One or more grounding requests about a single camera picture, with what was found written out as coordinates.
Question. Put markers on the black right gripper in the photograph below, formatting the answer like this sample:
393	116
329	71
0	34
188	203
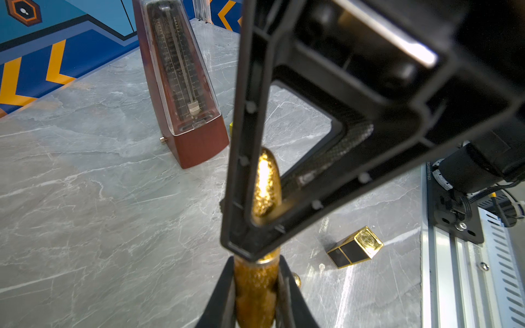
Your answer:
445	67

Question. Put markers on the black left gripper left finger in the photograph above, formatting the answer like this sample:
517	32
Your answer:
220	310

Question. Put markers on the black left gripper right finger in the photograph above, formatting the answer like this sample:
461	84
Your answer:
291	309

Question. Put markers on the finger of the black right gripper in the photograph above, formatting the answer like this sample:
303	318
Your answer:
356	156

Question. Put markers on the gold bullet lipstick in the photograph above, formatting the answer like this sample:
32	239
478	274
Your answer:
297	279
256	280

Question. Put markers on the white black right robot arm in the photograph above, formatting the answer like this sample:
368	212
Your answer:
480	164

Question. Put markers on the gold bullet lipstick standing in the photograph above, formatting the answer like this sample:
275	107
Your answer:
297	279

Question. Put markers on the black gold square lipstick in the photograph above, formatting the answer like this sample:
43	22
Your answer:
361	246

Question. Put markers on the dark red wooden metronome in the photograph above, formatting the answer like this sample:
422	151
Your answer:
181	92

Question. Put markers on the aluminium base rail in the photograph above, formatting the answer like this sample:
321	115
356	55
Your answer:
464	284

